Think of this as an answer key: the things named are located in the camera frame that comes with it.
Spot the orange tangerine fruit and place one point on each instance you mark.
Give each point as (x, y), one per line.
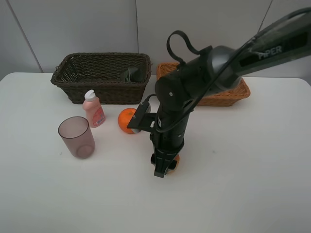
(124, 118)

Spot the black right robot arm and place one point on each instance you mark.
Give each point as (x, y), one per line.
(216, 70)

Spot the dark brown wicker basket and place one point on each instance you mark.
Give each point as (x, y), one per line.
(101, 72)

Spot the light orange wicker basket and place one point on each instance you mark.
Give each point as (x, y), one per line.
(224, 99)

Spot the pink bottle white cap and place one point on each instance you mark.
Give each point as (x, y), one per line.
(93, 109)

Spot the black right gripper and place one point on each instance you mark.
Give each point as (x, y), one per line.
(167, 144)

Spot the translucent purple plastic cup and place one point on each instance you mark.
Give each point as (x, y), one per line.
(77, 136)

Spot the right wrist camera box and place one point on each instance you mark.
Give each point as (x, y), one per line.
(142, 118)

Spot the red yellow peach fruit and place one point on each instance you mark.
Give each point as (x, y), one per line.
(174, 164)

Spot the dark green pump bottle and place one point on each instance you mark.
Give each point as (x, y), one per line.
(132, 74)

